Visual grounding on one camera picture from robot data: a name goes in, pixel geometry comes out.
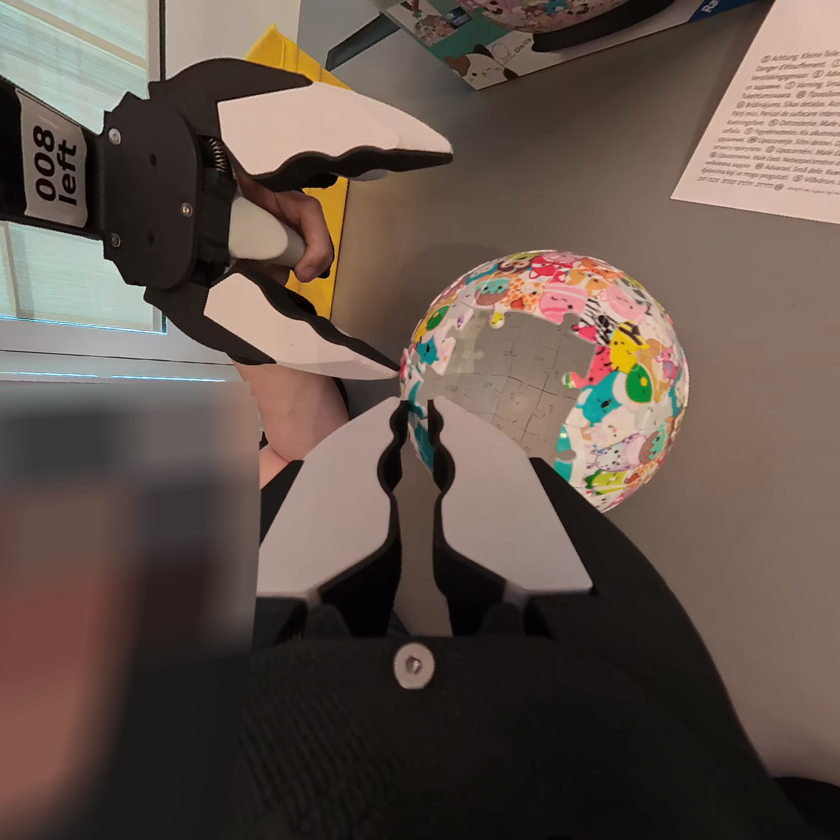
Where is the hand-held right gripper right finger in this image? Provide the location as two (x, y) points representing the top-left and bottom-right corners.
(427, 397), (595, 603)

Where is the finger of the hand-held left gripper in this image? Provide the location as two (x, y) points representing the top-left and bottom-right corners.
(215, 80), (455, 194)
(202, 270), (403, 382)

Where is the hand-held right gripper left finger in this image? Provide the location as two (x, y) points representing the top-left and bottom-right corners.
(258, 395), (409, 603)

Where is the colourful puzzle ball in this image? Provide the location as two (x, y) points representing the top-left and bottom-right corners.
(398, 249), (690, 513)

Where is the person's left forearm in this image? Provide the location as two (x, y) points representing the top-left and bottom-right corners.
(233, 361), (350, 490)

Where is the white puzzle packaging box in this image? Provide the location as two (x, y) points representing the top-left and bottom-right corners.
(381, 0), (775, 91)

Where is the person's left hand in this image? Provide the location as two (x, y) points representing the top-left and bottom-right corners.
(235, 169), (337, 284)

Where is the yellow plastic bin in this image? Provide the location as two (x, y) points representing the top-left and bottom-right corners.
(246, 25), (350, 320)

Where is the white window blind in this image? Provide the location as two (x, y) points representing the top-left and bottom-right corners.
(0, 0), (166, 336)

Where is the white instruction leaflet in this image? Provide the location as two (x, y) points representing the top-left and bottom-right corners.
(671, 0), (840, 225)

